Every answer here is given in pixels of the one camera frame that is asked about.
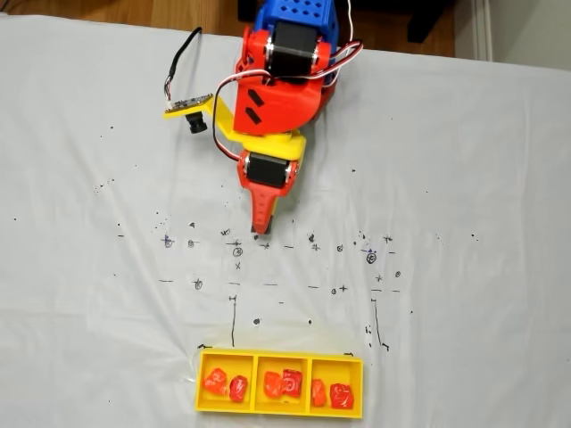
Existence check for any red candy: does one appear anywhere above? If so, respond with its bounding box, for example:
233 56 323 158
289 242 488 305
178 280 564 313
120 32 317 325
328 383 356 410
281 367 303 398
228 374 251 401

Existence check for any orange candy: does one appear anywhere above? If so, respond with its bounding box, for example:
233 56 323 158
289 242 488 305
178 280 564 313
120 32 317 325
310 378 329 407
200 367 232 397
262 370 284 399

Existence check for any yellow three-compartment box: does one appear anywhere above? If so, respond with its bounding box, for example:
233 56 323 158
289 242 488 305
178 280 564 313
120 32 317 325
194 347 366 420

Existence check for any white plastic table cover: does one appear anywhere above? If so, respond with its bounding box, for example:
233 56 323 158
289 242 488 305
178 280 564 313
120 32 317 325
0 12 571 428

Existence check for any short white servo cable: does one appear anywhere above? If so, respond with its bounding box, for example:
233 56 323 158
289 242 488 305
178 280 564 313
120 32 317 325
211 72 269 165

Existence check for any camera board on yellow mount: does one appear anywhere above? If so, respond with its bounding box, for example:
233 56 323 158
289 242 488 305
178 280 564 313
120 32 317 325
161 92 237 140

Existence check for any thick black camera cable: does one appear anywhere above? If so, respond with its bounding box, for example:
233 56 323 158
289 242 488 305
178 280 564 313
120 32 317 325
162 27 203 107

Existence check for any looped thin servo cable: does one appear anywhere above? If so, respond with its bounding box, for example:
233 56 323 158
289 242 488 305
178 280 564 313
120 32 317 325
311 0 365 82

